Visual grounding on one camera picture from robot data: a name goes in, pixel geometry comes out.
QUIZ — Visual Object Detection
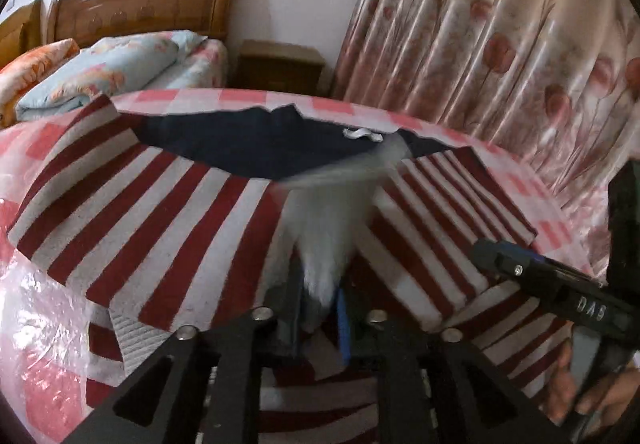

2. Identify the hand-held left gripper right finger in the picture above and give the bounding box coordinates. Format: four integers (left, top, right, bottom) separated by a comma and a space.
336, 274, 571, 444

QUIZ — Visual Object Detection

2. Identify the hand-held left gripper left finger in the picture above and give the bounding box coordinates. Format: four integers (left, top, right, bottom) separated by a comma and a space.
60, 264, 304, 444

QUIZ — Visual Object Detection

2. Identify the pink checkered bed sheet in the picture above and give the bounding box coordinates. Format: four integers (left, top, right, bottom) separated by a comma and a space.
0, 88, 601, 444

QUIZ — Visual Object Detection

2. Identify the orange floral pillow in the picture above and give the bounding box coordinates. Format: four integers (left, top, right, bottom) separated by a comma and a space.
0, 38, 81, 127

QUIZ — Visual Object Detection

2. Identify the red white striped shirt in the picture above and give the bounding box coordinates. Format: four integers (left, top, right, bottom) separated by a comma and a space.
7, 94, 576, 444

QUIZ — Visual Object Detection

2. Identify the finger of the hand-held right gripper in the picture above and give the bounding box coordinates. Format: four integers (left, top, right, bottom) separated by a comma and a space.
472, 238, 556, 297

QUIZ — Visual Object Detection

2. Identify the small wooden headboard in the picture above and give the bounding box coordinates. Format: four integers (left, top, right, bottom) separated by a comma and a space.
0, 0, 43, 69

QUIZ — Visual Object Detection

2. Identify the light blue floral pillow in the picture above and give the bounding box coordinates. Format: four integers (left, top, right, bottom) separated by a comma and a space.
15, 30, 208, 122

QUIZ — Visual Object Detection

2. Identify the person's right hand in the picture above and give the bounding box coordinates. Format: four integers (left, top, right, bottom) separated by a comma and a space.
544, 338, 640, 425

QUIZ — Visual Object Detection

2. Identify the wooden nightstand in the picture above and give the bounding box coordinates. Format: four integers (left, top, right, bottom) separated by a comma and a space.
236, 40, 326, 97

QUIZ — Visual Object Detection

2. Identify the floral beige curtain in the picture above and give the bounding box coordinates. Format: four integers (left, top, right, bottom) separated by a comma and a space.
330, 0, 640, 277

